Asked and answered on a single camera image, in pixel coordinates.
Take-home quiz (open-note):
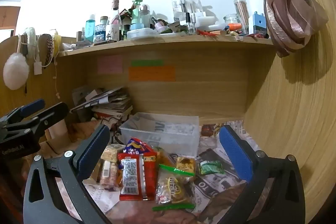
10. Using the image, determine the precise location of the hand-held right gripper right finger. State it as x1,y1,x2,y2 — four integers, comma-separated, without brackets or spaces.
219,124,306,224

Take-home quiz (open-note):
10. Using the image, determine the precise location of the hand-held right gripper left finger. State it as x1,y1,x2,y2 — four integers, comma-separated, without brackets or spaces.
23,124,111,224

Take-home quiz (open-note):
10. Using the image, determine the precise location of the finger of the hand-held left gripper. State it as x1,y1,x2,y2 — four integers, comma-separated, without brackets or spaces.
0,99,46,126
10,102,69,136

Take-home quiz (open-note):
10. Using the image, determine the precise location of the tan cracker packet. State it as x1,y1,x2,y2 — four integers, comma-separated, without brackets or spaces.
101,145,126,163

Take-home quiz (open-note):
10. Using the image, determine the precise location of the pink wafer packet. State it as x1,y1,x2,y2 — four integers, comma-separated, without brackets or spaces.
97,160,122,191

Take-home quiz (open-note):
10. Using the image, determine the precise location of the blue cookie packet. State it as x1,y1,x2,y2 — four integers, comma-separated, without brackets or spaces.
125,137,158,160

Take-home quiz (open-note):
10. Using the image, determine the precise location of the red snack packet white label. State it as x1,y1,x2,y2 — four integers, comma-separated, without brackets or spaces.
117,152,158,201

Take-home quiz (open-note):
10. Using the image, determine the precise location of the yellow fried snack packet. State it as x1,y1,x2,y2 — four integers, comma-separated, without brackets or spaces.
175,156,197,177

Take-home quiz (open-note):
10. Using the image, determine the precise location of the clear plastic container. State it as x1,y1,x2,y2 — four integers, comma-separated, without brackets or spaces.
119,112,200,157

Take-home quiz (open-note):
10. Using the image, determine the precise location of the clear snack bag green seal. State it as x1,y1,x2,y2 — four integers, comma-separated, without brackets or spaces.
152,164,196,212

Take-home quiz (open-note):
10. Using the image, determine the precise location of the small green snack packet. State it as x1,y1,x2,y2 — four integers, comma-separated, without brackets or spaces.
199,160,225,175

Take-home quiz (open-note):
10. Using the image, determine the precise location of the newspaper sheet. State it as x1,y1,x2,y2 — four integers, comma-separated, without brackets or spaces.
84,120,260,224

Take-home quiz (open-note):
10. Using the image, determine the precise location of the white red-printed bag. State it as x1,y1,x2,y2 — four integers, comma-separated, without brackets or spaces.
93,111,132,131

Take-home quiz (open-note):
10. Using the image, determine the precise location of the white fluffy puff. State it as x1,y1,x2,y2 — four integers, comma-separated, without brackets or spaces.
3,53,30,90

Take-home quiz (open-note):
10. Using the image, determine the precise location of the stack of books and magazines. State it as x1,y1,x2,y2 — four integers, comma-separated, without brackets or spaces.
70,86,133,121

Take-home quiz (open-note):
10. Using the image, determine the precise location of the white fluffy headband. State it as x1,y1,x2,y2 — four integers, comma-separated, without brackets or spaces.
21,27,40,56

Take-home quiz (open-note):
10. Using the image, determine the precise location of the pink sticky note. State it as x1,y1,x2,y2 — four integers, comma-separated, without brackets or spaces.
98,55,124,74

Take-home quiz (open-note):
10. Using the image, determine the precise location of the blue liquid bottle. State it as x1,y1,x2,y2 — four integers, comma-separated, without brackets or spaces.
84,14,96,43

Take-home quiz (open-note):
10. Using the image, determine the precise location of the small blue jar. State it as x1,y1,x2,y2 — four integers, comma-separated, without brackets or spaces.
94,25,107,42

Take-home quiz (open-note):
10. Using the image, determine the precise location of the orange sticky note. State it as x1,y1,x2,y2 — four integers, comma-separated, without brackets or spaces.
128,66,176,82

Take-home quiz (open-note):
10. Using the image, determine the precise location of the green sticky note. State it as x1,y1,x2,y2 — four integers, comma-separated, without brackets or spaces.
131,59,164,66

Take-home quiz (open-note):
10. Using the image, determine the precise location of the clear corked bottle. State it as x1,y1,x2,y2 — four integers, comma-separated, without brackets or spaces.
106,0,122,42

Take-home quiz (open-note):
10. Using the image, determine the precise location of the white lidded plastic box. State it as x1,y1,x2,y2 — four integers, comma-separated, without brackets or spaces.
127,28,160,40

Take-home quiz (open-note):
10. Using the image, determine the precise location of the wooden shelf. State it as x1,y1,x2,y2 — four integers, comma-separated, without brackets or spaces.
56,34,276,58

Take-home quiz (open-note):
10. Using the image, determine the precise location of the green spray bottle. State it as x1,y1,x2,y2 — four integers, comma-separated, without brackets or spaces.
130,0,143,26

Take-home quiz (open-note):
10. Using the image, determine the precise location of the blue box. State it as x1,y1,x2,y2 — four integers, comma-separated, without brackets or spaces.
248,13,266,35

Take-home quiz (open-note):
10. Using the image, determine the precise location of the round glass jar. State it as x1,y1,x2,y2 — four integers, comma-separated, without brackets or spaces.
224,14,243,30

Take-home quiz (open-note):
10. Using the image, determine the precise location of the clear glass bottle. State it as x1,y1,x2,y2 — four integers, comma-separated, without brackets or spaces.
139,4,151,28

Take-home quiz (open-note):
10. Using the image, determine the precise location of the tall jar of sticks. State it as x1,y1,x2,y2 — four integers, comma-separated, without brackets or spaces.
234,0,250,30

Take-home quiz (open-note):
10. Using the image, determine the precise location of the knotted pink curtain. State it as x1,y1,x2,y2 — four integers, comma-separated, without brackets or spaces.
220,0,330,58

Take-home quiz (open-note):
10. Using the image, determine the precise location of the clear acrylic organizer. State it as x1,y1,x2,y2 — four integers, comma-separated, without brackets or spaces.
172,0,208,28

